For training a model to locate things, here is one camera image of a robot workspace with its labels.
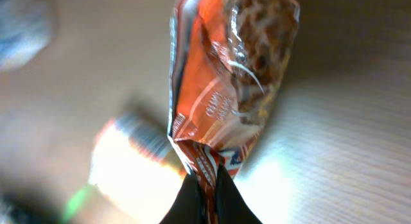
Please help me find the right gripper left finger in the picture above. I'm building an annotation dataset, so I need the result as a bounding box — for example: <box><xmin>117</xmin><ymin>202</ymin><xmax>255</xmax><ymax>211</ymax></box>
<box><xmin>160</xmin><ymin>175</ymin><xmax>206</xmax><ymax>224</ymax></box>

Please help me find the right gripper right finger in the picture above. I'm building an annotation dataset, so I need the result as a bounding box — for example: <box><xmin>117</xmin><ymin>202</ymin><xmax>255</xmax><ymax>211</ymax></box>
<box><xmin>214</xmin><ymin>165</ymin><xmax>262</xmax><ymax>224</ymax></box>

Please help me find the orange Top chocolate bar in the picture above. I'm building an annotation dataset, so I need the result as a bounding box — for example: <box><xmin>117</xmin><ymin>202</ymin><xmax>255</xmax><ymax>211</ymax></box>
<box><xmin>168</xmin><ymin>0</ymin><xmax>300</xmax><ymax>223</ymax></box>

